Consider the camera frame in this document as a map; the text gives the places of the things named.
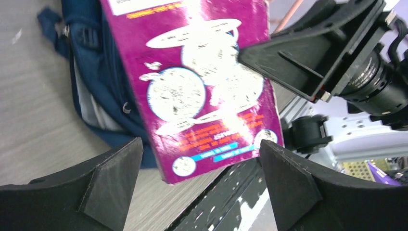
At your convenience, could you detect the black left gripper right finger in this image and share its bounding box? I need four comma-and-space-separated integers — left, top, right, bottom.
260, 140, 408, 231

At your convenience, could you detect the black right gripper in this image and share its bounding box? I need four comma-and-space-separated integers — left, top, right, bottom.
238, 0, 408, 130

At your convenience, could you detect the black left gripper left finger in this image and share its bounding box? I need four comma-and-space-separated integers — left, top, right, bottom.
0, 138, 143, 231

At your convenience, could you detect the navy blue backpack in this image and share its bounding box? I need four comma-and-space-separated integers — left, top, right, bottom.
37, 0, 157, 169

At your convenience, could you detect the purple cartoon book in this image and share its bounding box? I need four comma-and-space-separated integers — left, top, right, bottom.
101, 0, 283, 184

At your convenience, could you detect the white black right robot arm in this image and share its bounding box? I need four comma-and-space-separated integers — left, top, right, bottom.
239, 0, 408, 159

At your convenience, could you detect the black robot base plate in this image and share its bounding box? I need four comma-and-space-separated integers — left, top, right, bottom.
167, 158, 269, 231

